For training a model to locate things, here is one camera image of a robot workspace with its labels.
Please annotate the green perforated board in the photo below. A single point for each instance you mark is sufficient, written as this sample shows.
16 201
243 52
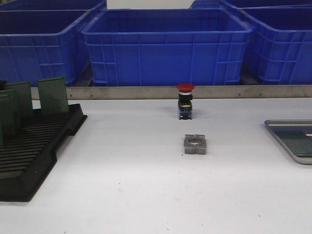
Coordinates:
299 146
291 134

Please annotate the rear right green board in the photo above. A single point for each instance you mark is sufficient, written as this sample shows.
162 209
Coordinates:
53 96

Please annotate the black slotted board rack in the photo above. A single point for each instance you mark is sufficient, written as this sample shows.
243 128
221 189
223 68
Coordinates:
27 158

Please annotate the rear left green board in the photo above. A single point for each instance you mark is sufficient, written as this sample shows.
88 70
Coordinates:
24 97

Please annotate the silver metal tray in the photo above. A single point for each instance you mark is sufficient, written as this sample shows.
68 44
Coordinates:
291 125

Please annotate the middle left green board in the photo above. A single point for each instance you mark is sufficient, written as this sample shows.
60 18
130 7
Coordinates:
12 117

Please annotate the left edge green board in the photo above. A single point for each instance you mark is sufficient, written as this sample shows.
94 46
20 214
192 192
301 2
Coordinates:
3 111

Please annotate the red emergency stop button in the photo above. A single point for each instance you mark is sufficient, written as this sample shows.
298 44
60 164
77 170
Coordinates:
184 101

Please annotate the grey square metal nut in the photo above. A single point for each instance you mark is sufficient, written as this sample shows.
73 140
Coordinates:
195 144

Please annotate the centre blue plastic bin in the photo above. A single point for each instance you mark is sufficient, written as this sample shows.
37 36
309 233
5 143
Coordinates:
164 47

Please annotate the blue plastic bin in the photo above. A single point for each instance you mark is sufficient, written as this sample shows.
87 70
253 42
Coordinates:
164 47
279 50
43 44

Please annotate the far right blue bin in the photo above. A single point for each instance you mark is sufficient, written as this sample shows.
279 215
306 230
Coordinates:
206 4

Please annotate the left blue plastic bin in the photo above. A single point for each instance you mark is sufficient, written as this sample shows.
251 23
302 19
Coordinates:
43 44

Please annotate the right blue plastic bin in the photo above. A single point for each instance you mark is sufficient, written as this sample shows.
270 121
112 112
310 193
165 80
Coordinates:
279 50

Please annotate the steel table edge rail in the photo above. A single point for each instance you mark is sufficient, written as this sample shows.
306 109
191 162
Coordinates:
200 92

